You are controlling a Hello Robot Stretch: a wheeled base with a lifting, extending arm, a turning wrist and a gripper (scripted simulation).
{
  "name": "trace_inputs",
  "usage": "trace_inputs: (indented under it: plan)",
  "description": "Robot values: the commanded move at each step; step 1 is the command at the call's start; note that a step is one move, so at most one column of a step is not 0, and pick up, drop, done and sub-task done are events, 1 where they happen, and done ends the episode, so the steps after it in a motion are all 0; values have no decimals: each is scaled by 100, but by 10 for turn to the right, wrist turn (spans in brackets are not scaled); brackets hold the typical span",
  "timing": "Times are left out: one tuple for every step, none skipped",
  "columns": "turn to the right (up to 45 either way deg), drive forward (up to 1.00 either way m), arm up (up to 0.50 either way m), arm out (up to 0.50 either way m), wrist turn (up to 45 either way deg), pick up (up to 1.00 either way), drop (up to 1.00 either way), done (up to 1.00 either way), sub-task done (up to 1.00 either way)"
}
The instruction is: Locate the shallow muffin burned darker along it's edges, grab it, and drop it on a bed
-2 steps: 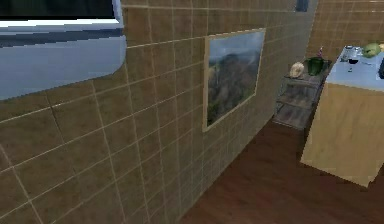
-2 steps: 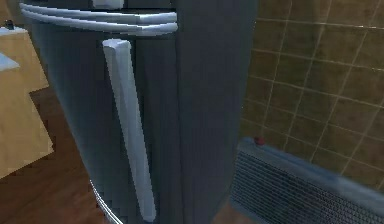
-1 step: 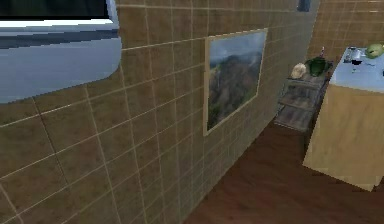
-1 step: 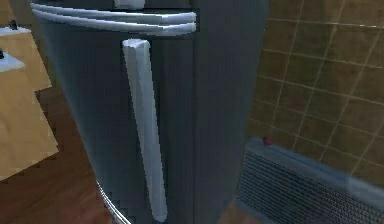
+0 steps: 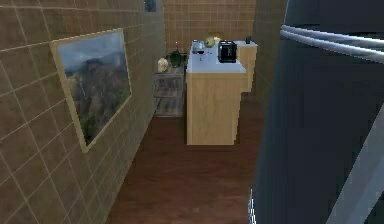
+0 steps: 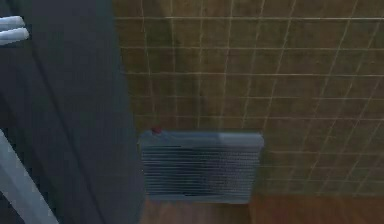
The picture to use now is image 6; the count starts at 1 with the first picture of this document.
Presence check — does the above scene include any grey ribbed wall heater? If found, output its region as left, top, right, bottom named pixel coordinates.
left=137, top=127, right=266, bottom=205

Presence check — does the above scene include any silver door handle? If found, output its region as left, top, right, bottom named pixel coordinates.
left=0, top=15, right=31, bottom=47

